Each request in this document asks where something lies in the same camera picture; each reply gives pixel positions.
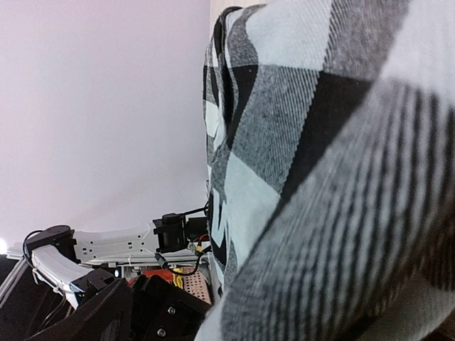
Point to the black white patterned garment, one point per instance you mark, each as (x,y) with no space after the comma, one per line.
(330,146)

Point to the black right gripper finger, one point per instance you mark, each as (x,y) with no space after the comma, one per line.
(106,316)

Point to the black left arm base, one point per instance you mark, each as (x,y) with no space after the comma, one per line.
(179,231)

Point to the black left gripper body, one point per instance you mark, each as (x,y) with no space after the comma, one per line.
(161,311)

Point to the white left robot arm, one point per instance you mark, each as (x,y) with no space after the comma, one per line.
(100,276)

